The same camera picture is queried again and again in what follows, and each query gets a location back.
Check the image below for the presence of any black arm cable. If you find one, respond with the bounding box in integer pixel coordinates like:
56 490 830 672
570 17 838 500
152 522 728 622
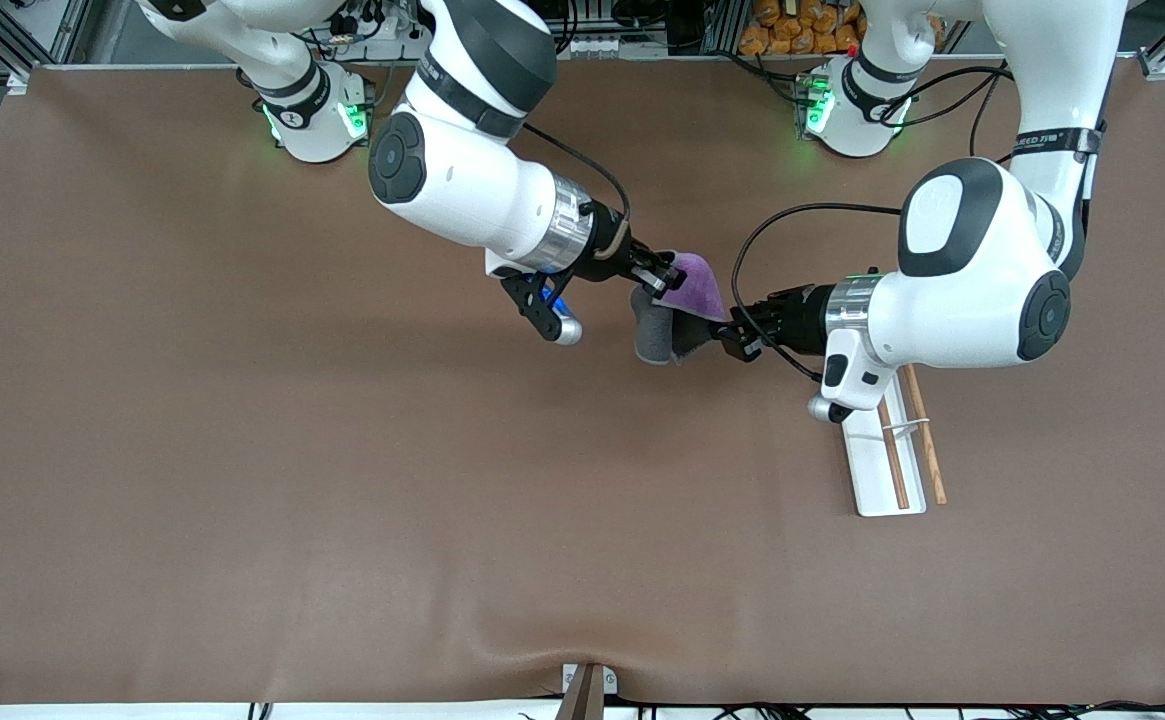
731 65 1015 386
520 120 633 263

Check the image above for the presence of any orange packets pile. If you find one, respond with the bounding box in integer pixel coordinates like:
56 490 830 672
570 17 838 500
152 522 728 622
739 0 868 58

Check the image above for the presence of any brown table mat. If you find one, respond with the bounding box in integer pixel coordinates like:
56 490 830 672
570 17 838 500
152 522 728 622
0 58 1165 707

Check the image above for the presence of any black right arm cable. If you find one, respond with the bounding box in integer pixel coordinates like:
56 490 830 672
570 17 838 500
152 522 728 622
520 120 633 263

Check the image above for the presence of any brown post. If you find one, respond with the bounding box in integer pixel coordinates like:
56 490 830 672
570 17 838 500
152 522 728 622
554 665 607 720

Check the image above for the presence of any white rack with wooden rods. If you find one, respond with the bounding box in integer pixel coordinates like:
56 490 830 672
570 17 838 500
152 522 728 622
837 365 948 518

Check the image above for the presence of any metal table edge bracket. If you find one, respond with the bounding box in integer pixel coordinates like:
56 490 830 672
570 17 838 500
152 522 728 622
561 663 619 698

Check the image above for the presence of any purple and grey towel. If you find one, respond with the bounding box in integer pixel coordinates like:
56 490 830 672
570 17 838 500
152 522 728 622
630 250 733 366

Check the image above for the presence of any white power strip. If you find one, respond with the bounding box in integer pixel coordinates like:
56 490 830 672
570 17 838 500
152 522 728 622
337 5 433 46

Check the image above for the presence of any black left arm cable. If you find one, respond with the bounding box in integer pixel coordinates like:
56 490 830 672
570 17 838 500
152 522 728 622
731 65 1015 386

